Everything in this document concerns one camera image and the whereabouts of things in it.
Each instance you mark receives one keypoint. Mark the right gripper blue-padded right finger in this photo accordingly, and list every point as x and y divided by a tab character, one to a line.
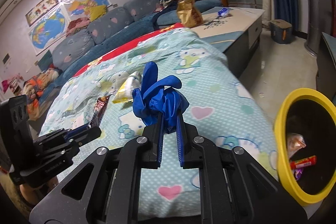
234	187

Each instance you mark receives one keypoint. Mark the pile of clothes on sofa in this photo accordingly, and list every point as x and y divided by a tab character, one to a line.
77	25

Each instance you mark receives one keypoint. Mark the silver tower air conditioner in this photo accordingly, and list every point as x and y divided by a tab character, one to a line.
320	20

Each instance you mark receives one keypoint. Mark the dark brown chocolate wrapper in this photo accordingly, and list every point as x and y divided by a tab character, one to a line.
99	110

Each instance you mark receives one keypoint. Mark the person's left hand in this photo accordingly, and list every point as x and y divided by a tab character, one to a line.
34	195

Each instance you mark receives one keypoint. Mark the blue plastic bag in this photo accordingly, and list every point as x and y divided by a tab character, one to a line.
159	96

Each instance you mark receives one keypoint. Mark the yellow white snack bag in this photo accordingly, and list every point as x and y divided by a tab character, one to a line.
124	93

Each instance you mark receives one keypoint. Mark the yellow rimmed black trash bin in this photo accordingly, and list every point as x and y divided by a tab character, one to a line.
305	135

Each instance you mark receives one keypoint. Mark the blue storage box stool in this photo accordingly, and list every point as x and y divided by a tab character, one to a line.
281	31

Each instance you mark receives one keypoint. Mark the small blue wrapper on table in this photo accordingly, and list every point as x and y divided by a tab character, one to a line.
223	12

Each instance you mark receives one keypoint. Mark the brown paper bag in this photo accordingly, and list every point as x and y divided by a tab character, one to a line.
188	14

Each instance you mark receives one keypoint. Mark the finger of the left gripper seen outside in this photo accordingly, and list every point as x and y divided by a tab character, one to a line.
83	134

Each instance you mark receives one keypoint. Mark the world map poster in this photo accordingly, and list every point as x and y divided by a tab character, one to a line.
48	30

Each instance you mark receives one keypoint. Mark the clear orange bread bag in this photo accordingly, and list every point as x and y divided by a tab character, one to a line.
294	142

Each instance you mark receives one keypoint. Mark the red blanket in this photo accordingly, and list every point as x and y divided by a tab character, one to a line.
126	47

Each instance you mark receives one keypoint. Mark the china map poster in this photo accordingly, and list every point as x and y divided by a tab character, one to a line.
91	9

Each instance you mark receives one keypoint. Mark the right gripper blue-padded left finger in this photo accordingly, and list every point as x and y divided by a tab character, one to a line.
104	188

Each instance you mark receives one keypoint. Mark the blue grey sectional sofa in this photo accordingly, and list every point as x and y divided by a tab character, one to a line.
117	27

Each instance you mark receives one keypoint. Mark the hello kitty light blue blanket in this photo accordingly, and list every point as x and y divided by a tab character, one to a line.
220	108

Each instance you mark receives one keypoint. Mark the grey white coffee table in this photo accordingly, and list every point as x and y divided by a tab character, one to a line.
237	35

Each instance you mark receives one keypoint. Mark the red long snack wrapper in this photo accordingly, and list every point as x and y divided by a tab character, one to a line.
308	161

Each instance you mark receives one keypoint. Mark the purple candy wrapper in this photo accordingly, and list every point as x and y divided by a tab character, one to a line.
297	173

